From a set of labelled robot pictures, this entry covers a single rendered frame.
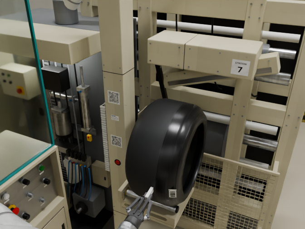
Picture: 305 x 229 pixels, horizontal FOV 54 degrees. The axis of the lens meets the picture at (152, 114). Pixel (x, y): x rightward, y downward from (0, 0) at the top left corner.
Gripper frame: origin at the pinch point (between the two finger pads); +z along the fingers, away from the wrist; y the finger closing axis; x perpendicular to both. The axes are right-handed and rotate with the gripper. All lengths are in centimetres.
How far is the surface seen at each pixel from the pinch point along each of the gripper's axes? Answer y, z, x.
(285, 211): -77, 128, 134
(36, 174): 61, -14, -3
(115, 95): 33, 30, -34
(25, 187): 61, -23, -1
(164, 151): -3.6, 11.9, -20.3
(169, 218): -6.0, 10.6, 31.3
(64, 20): 86, 60, -60
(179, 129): -7.4, 22.7, -26.8
